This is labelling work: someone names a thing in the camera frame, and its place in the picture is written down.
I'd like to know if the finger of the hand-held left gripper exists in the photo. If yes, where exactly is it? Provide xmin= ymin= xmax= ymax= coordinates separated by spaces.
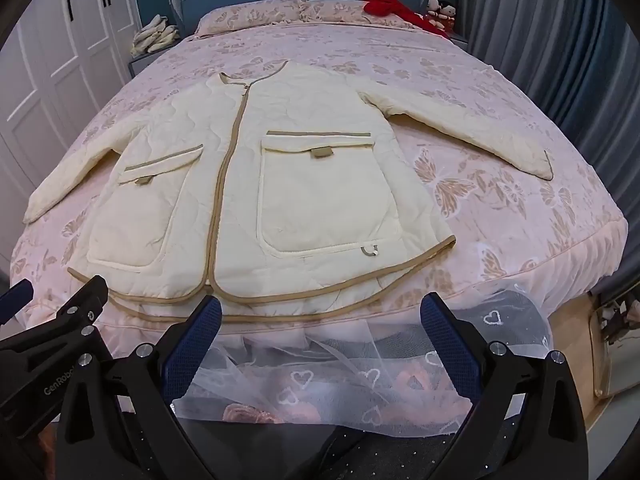
xmin=0 ymin=280 xmax=35 ymax=318
xmin=0 ymin=276 xmax=110 ymax=361

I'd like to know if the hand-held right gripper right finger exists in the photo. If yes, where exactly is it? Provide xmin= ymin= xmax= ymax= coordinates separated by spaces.
xmin=420 ymin=292 xmax=590 ymax=480

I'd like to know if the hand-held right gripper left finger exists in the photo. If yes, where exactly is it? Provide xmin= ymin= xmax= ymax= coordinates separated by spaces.
xmin=59 ymin=296 xmax=223 ymax=480

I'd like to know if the cream quilted jacket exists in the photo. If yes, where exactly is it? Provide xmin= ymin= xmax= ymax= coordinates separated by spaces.
xmin=22 ymin=59 xmax=555 ymax=323

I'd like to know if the white heart lace veil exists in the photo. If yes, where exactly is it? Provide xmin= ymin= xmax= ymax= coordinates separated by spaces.
xmin=171 ymin=280 xmax=554 ymax=435

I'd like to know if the dark sparkly cloth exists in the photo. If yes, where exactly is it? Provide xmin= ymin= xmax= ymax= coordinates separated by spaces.
xmin=180 ymin=410 xmax=506 ymax=480

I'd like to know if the pink butterfly bedspread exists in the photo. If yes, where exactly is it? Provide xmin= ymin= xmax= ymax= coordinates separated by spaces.
xmin=10 ymin=22 xmax=628 ymax=341

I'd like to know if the white wardrobe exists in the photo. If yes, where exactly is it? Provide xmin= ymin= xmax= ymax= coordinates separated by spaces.
xmin=0 ymin=0 xmax=144 ymax=266

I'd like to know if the blue nightstand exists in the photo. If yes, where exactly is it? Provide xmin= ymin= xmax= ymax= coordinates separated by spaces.
xmin=128 ymin=35 xmax=187 ymax=79

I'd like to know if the grey blue curtain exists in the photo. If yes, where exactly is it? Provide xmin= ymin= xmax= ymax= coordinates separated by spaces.
xmin=459 ymin=0 xmax=640 ymax=303

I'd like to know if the pink floral pillow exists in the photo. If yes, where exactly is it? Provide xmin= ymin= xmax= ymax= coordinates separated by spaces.
xmin=299 ymin=0 xmax=382 ymax=27
xmin=194 ymin=2 xmax=307 ymax=37

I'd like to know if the red cloth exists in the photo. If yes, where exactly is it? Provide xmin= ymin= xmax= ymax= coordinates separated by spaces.
xmin=362 ymin=0 xmax=451 ymax=38

